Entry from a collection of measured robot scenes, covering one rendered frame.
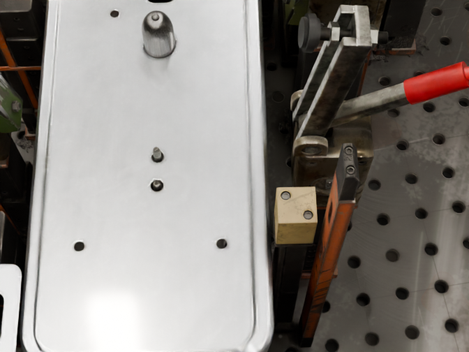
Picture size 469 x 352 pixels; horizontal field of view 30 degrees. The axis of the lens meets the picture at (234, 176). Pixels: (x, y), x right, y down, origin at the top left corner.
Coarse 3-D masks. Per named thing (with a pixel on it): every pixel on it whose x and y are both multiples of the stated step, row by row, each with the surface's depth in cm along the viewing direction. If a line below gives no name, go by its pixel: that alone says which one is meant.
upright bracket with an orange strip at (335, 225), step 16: (352, 144) 62; (352, 160) 61; (336, 176) 65; (352, 176) 61; (336, 192) 65; (352, 192) 63; (336, 208) 66; (352, 208) 66; (336, 224) 68; (320, 240) 78; (336, 240) 72; (320, 256) 79; (336, 256) 76; (320, 272) 80; (320, 288) 84; (304, 304) 98; (320, 304) 89; (304, 320) 98; (304, 336) 101
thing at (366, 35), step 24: (312, 24) 63; (336, 24) 64; (360, 24) 64; (312, 48) 64; (336, 48) 68; (360, 48) 63; (312, 72) 72; (336, 72) 66; (312, 96) 75; (336, 96) 70; (312, 120) 73
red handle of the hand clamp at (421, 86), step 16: (464, 64) 71; (416, 80) 72; (432, 80) 71; (448, 80) 70; (464, 80) 70; (368, 96) 74; (384, 96) 73; (400, 96) 73; (416, 96) 72; (432, 96) 72; (304, 112) 78; (352, 112) 75; (368, 112) 74
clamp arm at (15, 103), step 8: (0, 80) 83; (0, 88) 83; (8, 88) 85; (0, 96) 83; (8, 96) 84; (16, 96) 86; (0, 104) 82; (8, 104) 84; (16, 104) 85; (0, 112) 83; (8, 112) 84; (16, 112) 86; (0, 120) 84; (8, 120) 84; (16, 120) 86; (0, 128) 86; (8, 128) 86; (16, 128) 86
